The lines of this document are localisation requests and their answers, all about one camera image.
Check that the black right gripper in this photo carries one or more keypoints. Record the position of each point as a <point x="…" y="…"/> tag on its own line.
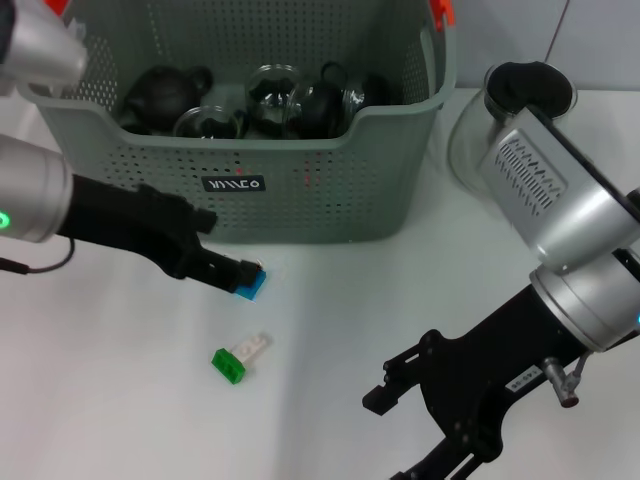
<point x="480" y="370"/>

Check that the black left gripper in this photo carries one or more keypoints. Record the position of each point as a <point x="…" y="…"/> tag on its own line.
<point x="130" y="220"/>

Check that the green building brick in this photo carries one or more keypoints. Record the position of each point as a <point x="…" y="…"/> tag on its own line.
<point x="228" y="366"/>

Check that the black clay teapot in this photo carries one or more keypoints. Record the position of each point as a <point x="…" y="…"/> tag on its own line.
<point x="160" y="97"/>

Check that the blue building brick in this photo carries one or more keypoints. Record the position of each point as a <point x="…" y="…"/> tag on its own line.
<point x="256" y="289"/>

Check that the grey-green perforated storage bin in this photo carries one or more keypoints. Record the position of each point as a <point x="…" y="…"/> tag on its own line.
<point x="325" y="210"/>

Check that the white two-stud plate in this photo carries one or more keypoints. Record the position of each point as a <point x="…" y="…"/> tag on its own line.
<point x="252" y="345"/>

